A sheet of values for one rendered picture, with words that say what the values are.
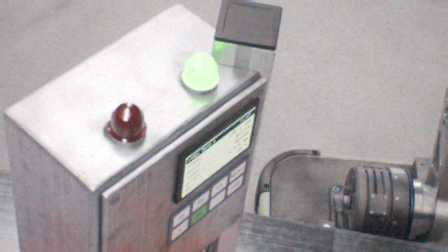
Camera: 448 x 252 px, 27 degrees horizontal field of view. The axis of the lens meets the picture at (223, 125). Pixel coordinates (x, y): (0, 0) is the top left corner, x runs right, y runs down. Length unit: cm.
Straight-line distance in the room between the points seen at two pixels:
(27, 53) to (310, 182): 99
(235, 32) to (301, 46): 219
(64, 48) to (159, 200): 213
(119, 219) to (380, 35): 236
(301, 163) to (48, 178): 162
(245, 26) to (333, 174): 157
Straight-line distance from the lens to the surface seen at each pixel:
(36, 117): 63
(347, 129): 265
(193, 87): 65
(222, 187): 73
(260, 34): 66
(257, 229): 137
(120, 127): 61
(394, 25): 300
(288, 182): 219
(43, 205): 67
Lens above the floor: 195
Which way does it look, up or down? 49 degrees down
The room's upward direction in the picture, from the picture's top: 9 degrees clockwise
